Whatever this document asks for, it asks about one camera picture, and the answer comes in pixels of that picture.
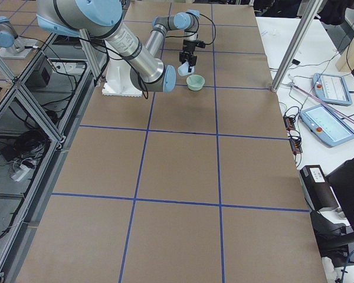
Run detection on teach pendant tablet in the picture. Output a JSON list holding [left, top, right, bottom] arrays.
[[312, 73, 352, 106], [300, 104, 354, 147]]

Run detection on black box with label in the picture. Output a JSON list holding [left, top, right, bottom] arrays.
[[299, 165, 339, 212]]

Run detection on light blue plastic cup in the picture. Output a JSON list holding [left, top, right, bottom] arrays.
[[178, 61, 195, 77]]

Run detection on black usb hub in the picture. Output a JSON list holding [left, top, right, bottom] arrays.
[[283, 115, 303, 155]]

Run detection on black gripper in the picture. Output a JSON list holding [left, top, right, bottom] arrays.
[[179, 41, 197, 73]]

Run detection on aluminium frame post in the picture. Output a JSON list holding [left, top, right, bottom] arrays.
[[270, 0, 323, 93]]

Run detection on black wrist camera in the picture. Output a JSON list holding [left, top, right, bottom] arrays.
[[195, 40, 206, 48]]

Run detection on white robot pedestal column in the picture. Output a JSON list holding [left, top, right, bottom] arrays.
[[102, 41, 142, 97]]

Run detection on near teach pendant tablet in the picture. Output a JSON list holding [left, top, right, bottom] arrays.
[[300, 104, 354, 147]]

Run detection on light green bowl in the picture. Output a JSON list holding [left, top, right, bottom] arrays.
[[186, 74, 205, 91]]

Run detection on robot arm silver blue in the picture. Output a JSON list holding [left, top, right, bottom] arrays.
[[37, 1, 200, 93]]

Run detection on far teach pendant tablet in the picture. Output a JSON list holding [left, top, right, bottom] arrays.
[[312, 73, 352, 106]]

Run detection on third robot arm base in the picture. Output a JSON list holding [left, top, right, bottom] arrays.
[[0, 16, 30, 59]]

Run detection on white power strip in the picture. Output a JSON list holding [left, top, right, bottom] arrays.
[[11, 164, 30, 182]]

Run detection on black monitor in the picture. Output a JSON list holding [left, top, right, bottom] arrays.
[[326, 158, 354, 229]]

